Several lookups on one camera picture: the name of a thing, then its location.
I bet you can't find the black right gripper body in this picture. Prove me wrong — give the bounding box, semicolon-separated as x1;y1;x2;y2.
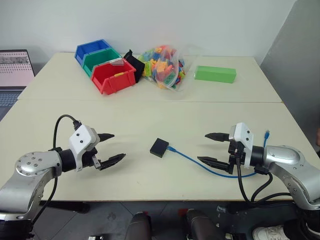
226;139;248;175

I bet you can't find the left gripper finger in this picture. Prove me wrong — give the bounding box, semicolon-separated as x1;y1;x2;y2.
96;132;116;144
99;153;127;171

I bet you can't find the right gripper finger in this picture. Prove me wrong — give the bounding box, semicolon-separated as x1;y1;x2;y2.
196;155;230;174
204;132;230;143

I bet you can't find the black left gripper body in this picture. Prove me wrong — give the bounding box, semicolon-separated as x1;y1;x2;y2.
79;146;104;171

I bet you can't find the small black box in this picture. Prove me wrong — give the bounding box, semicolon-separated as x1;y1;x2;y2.
149;137;170;159

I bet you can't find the red plastic storage bin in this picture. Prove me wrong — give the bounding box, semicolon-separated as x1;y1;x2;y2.
91;59;137;95

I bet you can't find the dark rounded shape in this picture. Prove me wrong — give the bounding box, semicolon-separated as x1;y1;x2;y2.
124;211;153;240
185;208;226;240

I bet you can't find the green rectangular box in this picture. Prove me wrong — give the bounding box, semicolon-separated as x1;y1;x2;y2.
194;65;238;85

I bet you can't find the clear plastic piece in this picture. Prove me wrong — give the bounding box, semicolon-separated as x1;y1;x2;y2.
108;58;126;67

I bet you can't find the black fabric pouch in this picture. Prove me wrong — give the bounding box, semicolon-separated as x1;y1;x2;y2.
123;49;146;83

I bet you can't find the green plastic storage bin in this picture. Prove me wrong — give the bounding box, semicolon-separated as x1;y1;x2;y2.
82;47;121;78

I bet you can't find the white sneaker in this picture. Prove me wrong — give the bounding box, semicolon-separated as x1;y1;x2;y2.
251;224;286;240

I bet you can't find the blue plastic storage bin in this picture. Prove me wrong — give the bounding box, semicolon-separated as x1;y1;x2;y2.
74;39;112;69

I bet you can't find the clear bag of colourful bricks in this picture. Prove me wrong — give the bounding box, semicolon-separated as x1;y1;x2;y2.
136;43;201;93

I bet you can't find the grey partition panel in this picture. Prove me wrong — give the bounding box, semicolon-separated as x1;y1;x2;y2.
259;0;320;151

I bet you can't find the grey laptop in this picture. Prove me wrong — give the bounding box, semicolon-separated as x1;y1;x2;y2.
0;49;36;122

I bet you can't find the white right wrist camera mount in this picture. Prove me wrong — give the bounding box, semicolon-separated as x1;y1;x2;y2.
229;122;255;169

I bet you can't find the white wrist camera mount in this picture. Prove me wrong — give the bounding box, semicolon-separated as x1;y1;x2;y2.
229;122;255;169
68;124;100;172

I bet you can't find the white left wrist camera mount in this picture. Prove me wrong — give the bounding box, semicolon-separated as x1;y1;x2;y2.
68;124;100;172

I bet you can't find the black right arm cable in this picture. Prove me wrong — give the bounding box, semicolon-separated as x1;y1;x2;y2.
235;159;299;206

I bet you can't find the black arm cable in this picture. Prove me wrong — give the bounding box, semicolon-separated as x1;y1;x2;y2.
31;114;82;225
235;159;299;206

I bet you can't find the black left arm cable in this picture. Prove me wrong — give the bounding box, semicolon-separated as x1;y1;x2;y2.
31;114;82;225

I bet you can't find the blue cable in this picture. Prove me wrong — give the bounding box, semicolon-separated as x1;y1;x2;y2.
166;129;272;179

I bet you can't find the black table frame bar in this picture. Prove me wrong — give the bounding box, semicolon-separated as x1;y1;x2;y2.
39;200;90;214
216;201;297;215

